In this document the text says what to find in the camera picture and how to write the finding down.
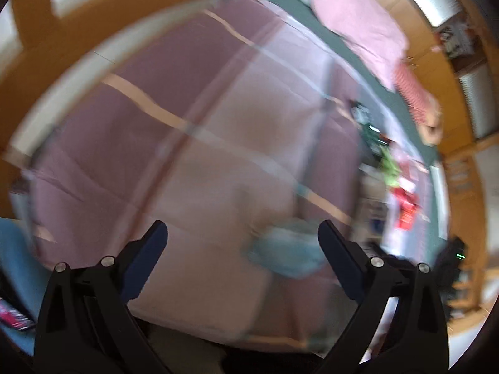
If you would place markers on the wooden shelf unit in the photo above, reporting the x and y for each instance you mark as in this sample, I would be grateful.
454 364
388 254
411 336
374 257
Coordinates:
467 187

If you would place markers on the red snack wrapper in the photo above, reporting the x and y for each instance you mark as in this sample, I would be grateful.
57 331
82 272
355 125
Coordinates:
405 210

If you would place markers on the pink patchwork blanket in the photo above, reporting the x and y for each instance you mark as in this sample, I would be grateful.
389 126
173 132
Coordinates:
195 124

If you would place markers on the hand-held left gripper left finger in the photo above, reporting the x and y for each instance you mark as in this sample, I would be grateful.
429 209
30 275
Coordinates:
150 249

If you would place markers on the dark green bed sheet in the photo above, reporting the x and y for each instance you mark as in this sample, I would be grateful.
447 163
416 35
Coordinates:
351 66

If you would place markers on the bright green wrapper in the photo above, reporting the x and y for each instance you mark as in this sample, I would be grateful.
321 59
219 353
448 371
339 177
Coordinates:
391 167

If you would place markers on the pink snack wrapper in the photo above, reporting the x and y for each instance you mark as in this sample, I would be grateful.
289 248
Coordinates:
413 167

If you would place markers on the pink red packet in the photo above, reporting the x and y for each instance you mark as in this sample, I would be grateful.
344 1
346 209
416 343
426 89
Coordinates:
13 317

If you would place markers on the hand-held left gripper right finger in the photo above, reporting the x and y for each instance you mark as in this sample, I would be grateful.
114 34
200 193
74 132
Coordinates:
339 257

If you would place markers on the light blue cloth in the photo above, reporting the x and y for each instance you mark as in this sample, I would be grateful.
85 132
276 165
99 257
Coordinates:
288 253

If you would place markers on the black white box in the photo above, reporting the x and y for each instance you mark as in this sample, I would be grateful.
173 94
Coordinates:
456 41

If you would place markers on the blue bin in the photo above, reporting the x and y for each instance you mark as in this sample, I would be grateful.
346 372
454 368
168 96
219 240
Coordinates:
19 265

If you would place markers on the green snack bag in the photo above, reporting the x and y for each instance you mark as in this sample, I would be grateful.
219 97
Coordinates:
370 136

